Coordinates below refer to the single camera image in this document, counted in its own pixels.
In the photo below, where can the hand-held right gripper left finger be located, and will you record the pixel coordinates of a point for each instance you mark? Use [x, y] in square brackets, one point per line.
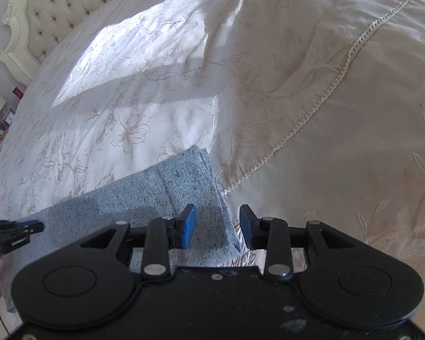
[187, 226]

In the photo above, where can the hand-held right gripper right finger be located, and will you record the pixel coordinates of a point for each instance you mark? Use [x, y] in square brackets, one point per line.
[247, 226]

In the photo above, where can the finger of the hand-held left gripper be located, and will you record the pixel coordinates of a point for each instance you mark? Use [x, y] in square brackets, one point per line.
[28, 228]

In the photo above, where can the grey-blue speckled pants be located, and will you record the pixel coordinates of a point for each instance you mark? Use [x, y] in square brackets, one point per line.
[127, 205]

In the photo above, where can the floral printed sheet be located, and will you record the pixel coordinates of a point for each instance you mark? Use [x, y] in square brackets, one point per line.
[0, 317]

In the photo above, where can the small white clock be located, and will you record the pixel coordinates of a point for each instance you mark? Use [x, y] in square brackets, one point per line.
[9, 117]

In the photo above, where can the cream embroidered bedspread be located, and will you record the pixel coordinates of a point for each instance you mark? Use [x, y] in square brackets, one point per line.
[269, 95]

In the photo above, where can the small red box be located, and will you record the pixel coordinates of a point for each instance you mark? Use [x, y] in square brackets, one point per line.
[17, 92]

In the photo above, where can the cream tufted headboard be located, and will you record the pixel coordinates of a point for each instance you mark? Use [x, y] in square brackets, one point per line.
[56, 3]

